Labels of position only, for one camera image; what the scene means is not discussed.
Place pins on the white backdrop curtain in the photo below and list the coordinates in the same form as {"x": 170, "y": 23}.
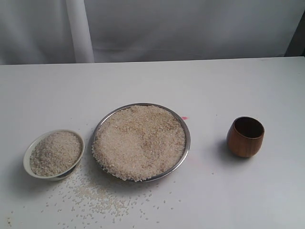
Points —
{"x": 88, "y": 31}

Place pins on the rice heap on plate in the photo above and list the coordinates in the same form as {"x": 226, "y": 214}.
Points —
{"x": 139, "y": 143}

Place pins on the white ceramic bowl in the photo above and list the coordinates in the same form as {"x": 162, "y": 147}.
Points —
{"x": 26, "y": 159}

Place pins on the brown wooden cup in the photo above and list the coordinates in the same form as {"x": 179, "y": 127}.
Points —
{"x": 245, "y": 136}

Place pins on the spilled rice grains on table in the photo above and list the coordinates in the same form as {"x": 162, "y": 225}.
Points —
{"x": 91, "y": 199}

